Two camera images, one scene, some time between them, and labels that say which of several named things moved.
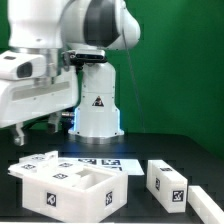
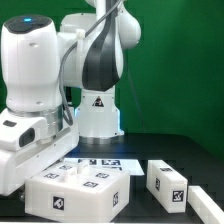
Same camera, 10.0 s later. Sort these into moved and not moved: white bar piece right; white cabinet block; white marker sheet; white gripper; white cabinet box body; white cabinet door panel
Moved: white cabinet box body; white cabinet door panel; white gripper
Not moved: white cabinet block; white marker sheet; white bar piece right
